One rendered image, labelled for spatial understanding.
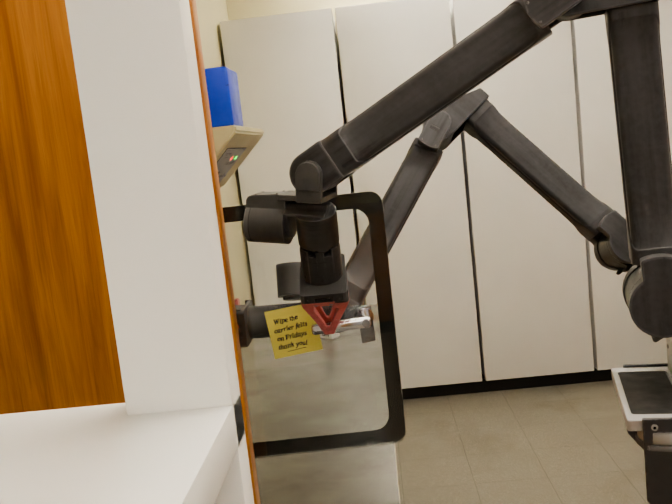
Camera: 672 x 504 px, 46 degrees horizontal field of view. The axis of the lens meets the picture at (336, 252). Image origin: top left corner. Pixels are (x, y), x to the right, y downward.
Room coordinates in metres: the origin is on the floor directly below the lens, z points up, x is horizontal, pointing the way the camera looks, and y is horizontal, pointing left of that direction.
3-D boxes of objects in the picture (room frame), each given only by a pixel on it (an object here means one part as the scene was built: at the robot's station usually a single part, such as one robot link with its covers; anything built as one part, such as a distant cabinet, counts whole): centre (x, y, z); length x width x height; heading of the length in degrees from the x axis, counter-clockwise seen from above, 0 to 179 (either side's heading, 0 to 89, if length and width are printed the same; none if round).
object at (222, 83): (1.26, 0.18, 1.56); 0.10 x 0.10 x 0.09; 87
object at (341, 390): (1.19, 0.07, 1.19); 0.30 x 0.01 x 0.40; 89
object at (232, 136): (1.34, 0.18, 1.46); 0.32 x 0.11 x 0.10; 177
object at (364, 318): (1.16, 0.00, 1.20); 0.10 x 0.05 x 0.03; 89
